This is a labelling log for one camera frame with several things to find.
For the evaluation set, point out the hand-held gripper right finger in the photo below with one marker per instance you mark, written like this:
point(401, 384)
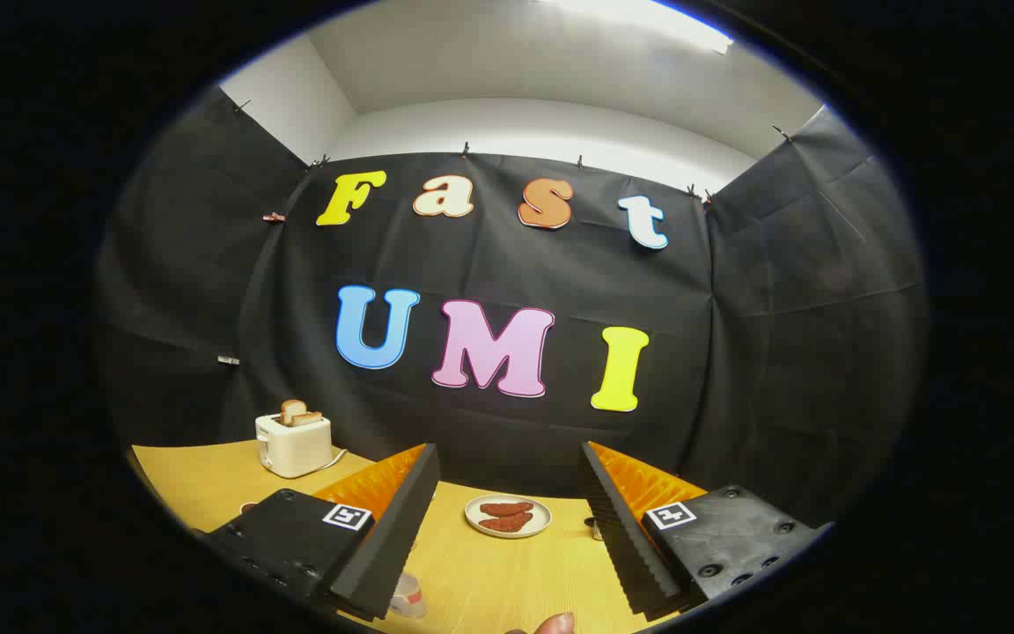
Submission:
point(621, 546)

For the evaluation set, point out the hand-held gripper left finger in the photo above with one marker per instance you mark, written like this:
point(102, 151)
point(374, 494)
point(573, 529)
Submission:
point(393, 537)

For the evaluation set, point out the clear juice bottle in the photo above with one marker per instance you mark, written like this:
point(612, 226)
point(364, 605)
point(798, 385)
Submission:
point(408, 599)

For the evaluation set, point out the white round plate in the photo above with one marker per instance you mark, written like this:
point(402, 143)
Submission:
point(538, 527)

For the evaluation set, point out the wooden table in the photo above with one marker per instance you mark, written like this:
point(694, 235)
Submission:
point(489, 572)

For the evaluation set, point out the small brown rounded object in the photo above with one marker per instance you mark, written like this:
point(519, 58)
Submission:
point(553, 625)

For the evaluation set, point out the reddish brown sausage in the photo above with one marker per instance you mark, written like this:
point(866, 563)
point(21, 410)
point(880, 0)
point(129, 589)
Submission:
point(507, 508)
point(505, 524)

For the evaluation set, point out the cream white toaster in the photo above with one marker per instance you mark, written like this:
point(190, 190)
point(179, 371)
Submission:
point(296, 449)

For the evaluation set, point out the toasted bread slice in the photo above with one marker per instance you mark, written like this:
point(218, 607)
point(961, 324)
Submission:
point(308, 419)
point(292, 409)

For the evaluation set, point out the black backdrop cloth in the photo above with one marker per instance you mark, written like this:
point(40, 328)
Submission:
point(489, 264)

